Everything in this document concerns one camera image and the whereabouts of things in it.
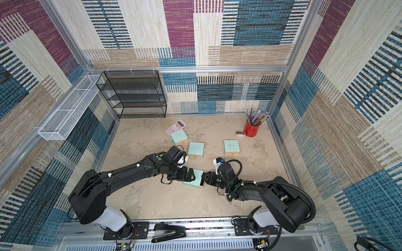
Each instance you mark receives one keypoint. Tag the pink calculator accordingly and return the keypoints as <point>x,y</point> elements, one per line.
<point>178,125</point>

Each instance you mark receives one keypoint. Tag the mint jewelry box centre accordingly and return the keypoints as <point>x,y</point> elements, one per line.
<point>196,149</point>

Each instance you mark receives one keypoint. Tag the red pencil cup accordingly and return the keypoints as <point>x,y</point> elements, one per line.
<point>251,130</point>

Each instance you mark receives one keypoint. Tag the mint drawer jewelry box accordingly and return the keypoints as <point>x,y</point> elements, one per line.
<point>198,179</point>

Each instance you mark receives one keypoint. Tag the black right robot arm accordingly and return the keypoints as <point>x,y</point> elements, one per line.
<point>289,205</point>

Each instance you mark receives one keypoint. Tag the black wire shelf rack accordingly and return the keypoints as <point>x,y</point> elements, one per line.
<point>133,94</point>

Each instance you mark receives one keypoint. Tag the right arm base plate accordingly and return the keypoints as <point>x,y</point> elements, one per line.
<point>243,227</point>

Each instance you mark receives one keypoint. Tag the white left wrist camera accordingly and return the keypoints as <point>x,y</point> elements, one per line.
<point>182,159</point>

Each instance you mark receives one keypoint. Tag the black stapler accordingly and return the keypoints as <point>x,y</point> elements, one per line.
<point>166,232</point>

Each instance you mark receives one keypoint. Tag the white mesh wall basket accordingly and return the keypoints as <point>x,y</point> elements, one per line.
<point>59,126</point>

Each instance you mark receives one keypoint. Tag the white tape dispenser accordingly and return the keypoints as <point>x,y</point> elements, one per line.
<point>240,134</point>

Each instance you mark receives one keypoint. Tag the mint jewelry box right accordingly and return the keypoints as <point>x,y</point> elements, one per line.
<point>231,147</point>

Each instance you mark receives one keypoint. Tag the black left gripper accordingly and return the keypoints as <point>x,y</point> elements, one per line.
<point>184,177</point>

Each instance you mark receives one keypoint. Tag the mint jewelry box near calculator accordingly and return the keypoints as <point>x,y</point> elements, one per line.
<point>179,137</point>

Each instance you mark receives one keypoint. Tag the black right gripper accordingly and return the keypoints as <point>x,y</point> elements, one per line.
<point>210,178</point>

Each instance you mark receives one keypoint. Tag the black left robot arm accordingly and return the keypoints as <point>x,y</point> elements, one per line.
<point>88,198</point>

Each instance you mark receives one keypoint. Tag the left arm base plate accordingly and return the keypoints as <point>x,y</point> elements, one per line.
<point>130,231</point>

